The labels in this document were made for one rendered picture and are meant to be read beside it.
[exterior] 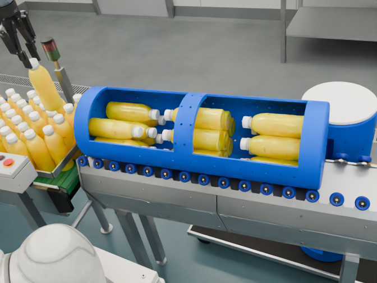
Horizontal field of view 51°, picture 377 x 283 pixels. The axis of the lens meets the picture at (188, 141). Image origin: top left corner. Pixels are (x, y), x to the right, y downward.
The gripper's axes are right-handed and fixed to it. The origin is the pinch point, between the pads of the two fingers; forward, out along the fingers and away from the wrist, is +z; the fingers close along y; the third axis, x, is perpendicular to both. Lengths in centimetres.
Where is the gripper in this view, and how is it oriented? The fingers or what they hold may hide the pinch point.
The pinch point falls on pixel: (29, 55)
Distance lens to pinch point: 150.7
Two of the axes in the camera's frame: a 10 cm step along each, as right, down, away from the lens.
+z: 1.2, 6.7, 7.3
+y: 3.9, -7.1, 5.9
